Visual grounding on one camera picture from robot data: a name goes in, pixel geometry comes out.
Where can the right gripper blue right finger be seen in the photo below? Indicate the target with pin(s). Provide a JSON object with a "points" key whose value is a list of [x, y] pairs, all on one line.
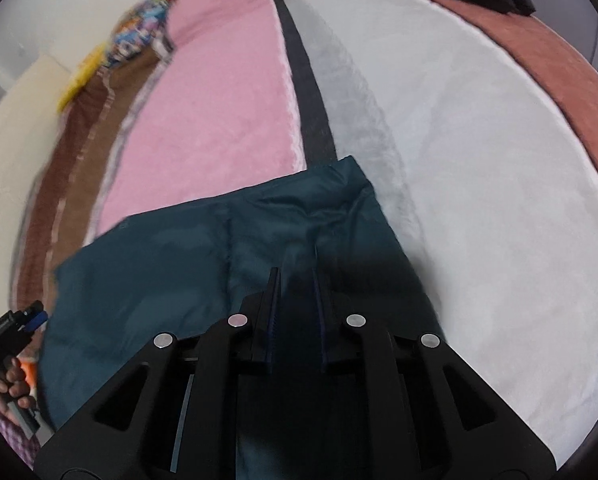
{"points": [[320, 313]]}

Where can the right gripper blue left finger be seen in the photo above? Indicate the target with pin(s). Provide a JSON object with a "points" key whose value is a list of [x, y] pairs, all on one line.
{"points": [[273, 294]]}

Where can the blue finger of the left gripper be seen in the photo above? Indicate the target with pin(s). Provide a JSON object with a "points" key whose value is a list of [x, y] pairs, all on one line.
{"points": [[39, 320]]}

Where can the dark teal puffer jacket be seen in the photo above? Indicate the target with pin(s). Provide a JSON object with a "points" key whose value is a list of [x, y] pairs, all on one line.
{"points": [[154, 363]]}

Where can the person left hand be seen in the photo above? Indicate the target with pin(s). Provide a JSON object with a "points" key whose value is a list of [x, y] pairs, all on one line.
{"points": [[14, 384]]}

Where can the orange white plastic packet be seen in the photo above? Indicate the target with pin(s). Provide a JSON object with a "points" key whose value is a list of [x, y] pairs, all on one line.
{"points": [[31, 370]]}

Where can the striped fleece bed blanket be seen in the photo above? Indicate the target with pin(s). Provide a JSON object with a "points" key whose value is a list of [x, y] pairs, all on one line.
{"points": [[478, 132]]}

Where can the yellow pillow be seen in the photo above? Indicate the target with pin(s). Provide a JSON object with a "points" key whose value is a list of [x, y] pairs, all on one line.
{"points": [[93, 63]]}

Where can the colourful cartoon pillow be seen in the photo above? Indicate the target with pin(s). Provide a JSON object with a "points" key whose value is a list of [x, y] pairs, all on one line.
{"points": [[135, 31]]}

